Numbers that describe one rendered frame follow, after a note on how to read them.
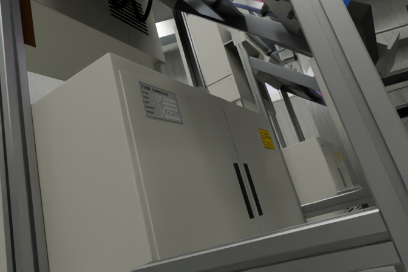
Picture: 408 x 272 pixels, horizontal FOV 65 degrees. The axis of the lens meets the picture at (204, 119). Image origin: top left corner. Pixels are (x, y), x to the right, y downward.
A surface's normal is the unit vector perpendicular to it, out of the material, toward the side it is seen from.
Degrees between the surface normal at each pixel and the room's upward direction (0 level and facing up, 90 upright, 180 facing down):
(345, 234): 90
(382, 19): 90
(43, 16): 180
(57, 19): 180
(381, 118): 90
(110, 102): 90
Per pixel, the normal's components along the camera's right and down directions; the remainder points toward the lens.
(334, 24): -0.51, -0.14
